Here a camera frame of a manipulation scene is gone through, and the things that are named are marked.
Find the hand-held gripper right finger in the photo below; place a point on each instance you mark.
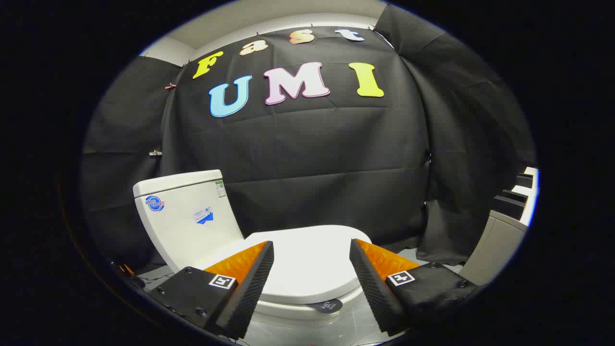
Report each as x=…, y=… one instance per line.
x=375, y=288

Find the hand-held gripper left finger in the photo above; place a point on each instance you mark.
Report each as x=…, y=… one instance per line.
x=250, y=288

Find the white toilet lid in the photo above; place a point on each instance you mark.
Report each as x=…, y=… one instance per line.
x=312, y=262

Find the white toilet body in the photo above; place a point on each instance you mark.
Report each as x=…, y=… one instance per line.
x=187, y=216

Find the grey cabinet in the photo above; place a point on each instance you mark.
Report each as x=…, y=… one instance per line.
x=497, y=245

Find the black backdrop cloth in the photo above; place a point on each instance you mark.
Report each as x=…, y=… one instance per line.
x=312, y=158

